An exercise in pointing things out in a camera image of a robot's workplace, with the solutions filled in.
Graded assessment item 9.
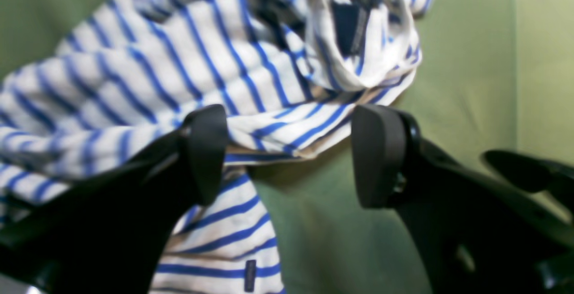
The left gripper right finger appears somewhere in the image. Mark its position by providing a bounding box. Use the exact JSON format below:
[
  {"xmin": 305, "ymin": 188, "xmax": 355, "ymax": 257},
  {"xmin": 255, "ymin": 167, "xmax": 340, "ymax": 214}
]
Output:
[{"xmin": 351, "ymin": 104, "xmax": 574, "ymax": 294}]

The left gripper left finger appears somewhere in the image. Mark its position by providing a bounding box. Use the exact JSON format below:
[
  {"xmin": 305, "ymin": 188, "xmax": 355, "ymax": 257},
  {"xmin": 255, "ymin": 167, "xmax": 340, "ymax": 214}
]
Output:
[{"xmin": 1, "ymin": 104, "xmax": 228, "ymax": 294}]

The blue white striped t-shirt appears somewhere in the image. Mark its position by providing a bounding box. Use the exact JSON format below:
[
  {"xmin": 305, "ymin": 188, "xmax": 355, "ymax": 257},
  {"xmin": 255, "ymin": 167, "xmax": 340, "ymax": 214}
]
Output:
[{"xmin": 1, "ymin": 0, "xmax": 433, "ymax": 294}]

